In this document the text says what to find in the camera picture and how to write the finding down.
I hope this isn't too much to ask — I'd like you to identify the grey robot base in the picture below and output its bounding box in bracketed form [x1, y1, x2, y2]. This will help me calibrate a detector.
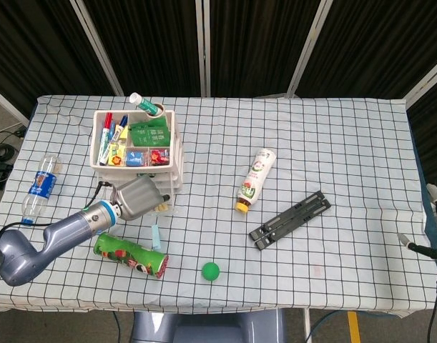
[130, 309, 287, 343]

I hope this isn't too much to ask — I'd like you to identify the white drink bottle yellow cap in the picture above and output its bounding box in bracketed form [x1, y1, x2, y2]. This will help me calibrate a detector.
[235, 148, 278, 214]

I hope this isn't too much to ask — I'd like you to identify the green tea packet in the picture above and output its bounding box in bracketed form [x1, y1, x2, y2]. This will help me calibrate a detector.
[127, 119, 170, 146]

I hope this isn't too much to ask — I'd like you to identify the blue snack packet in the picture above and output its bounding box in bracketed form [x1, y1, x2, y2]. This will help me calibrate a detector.
[125, 150, 144, 166]

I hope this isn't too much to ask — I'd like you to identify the blue floor cable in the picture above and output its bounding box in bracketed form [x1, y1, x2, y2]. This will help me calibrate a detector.
[309, 309, 349, 343]

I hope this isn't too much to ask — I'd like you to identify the black folding stand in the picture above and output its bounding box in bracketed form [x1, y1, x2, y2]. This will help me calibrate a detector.
[249, 190, 332, 251]

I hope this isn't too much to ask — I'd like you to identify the clear water bottle blue label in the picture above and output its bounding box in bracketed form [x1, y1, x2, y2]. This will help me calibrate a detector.
[20, 154, 62, 226]

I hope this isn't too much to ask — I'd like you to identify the black folding screen white frame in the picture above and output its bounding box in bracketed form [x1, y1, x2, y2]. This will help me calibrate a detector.
[0, 0, 437, 108]

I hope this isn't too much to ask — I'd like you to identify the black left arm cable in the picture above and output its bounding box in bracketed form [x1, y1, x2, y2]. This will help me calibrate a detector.
[0, 181, 114, 251]

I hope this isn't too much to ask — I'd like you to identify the red snack packet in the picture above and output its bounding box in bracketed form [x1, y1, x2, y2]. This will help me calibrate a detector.
[149, 149, 170, 166]

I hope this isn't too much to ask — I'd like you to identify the green Pringles can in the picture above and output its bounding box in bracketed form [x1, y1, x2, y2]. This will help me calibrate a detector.
[93, 232, 170, 280]

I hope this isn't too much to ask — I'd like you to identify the light blue folded paper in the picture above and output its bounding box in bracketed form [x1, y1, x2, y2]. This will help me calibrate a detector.
[150, 224, 162, 250]

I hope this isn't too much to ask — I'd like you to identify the blue checkered tablecloth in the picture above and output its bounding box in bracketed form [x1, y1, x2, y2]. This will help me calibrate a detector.
[0, 94, 437, 319]

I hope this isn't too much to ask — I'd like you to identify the small white round cup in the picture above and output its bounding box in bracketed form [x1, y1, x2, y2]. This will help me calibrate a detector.
[145, 103, 166, 119]

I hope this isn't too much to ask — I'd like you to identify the blue cap whiteboard marker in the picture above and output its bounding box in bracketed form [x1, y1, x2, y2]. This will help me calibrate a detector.
[105, 114, 129, 164]

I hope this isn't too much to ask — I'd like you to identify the green ball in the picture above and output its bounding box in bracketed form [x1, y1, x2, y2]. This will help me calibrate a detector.
[201, 262, 221, 283]

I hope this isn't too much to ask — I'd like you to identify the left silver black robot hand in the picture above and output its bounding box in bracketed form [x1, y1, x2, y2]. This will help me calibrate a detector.
[112, 177, 172, 221]

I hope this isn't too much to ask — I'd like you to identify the black cable coil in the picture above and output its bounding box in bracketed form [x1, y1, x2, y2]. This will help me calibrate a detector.
[0, 144, 18, 162]

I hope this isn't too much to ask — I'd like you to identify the red cap whiteboard marker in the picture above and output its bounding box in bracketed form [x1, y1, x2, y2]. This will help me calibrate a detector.
[98, 112, 114, 166]

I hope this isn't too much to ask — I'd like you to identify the white green glue stick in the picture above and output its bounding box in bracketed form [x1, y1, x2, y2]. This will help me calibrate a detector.
[129, 92, 160, 116]

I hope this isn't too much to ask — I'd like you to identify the white drawer organizer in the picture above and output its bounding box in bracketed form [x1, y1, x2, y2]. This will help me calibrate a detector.
[89, 109, 186, 196]

